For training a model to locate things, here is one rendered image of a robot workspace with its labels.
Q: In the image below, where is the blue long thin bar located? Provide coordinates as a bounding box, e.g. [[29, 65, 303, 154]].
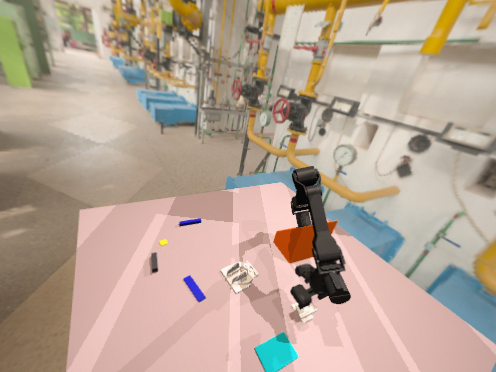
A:
[[179, 218, 202, 226]]

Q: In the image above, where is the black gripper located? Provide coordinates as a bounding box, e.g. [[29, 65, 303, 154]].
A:
[[290, 269, 328, 309]]

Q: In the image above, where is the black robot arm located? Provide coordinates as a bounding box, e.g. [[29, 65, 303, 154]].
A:
[[290, 166, 351, 304]]

